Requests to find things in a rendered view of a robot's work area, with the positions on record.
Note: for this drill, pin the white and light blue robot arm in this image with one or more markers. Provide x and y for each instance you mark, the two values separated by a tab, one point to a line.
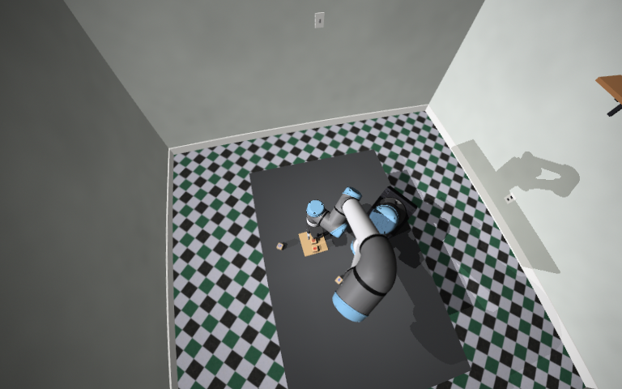
376	268

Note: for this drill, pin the tan flat mat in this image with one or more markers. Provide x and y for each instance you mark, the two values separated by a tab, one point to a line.
307	247

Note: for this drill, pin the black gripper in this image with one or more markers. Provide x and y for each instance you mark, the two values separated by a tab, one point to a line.
315	230

